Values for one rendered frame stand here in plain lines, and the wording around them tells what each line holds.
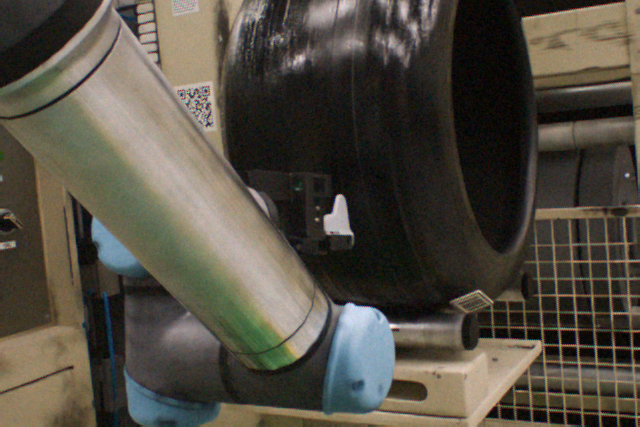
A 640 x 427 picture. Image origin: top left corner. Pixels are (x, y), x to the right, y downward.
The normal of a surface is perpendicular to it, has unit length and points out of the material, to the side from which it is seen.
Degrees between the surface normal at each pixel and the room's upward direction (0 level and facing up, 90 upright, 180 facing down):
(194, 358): 83
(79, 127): 125
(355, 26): 68
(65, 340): 90
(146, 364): 85
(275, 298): 109
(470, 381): 90
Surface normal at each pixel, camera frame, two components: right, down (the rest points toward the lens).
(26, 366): 0.87, -0.05
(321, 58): -0.49, -0.18
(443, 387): -0.48, 0.10
